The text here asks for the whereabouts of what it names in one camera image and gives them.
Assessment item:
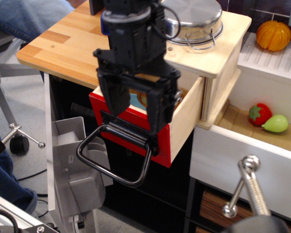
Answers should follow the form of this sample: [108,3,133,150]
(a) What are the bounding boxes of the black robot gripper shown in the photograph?
[93,0,180,133]

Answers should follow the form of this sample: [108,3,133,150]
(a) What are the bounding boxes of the red-fronted wooden drawer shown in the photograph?
[89,76,205,168]

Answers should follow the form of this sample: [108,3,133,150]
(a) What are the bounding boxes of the black metal drawer handle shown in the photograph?
[76,111,158,188]

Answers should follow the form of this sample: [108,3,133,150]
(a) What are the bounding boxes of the light wooden box housing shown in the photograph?
[165,11,252,129]

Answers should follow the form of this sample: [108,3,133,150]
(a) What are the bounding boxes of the orange glass pot lid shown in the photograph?
[138,88,185,110]

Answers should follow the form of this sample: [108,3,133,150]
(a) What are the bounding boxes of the blue bar clamp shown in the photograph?
[100,15,110,36]

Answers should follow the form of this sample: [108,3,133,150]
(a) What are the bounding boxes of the stainless steel pot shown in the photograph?
[162,0,223,50]

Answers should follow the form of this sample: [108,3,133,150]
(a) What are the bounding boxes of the red toy strawberry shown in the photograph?
[249,103,273,126]

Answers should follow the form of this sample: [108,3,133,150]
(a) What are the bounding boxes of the white sink basin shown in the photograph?
[190,34,291,220]

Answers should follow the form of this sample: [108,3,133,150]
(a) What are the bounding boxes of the silver metal clamp screw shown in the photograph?
[222,155,271,218]

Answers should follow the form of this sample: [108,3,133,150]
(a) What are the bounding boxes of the black caster wheel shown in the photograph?
[10,136,30,156]

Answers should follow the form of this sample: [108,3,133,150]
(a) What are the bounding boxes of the green toy pear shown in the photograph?
[262,115,289,133]

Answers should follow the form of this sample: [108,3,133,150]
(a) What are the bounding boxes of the orange toy pumpkin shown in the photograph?
[256,20,291,51]

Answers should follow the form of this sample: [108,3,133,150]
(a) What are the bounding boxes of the person's blue jeans leg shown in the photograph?
[0,114,38,215]

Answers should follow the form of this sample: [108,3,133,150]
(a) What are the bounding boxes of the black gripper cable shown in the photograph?
[151,2,181,41]

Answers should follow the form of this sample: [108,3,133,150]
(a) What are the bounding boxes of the grey plastic bracket holder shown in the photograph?
[47,117,113,233]

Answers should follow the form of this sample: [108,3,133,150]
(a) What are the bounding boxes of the silver clamp handle left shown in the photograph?
[0,123,46,154]

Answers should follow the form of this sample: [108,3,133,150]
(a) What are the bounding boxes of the black floor cable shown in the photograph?
[17,168,49,218]

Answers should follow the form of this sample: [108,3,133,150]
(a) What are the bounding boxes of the grey metal chair frame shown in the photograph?
[0,26,42,136]

